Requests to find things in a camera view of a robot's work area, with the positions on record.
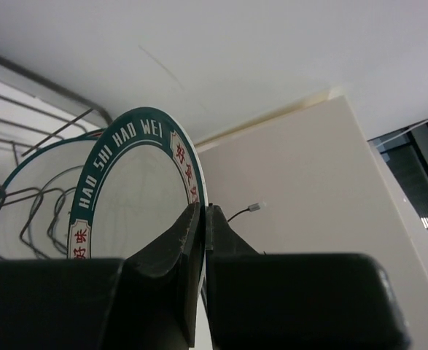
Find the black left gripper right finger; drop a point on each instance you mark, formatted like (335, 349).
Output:
(296, 301)

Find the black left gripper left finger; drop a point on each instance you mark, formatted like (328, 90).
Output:
(146, 301)

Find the green rimmed white plate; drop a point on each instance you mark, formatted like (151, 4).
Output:
(141, 174)

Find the white plate with dark rim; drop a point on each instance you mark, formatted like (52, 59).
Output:
(36, 198)

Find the grey wire dish rack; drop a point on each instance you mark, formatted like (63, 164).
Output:
(91, 108)

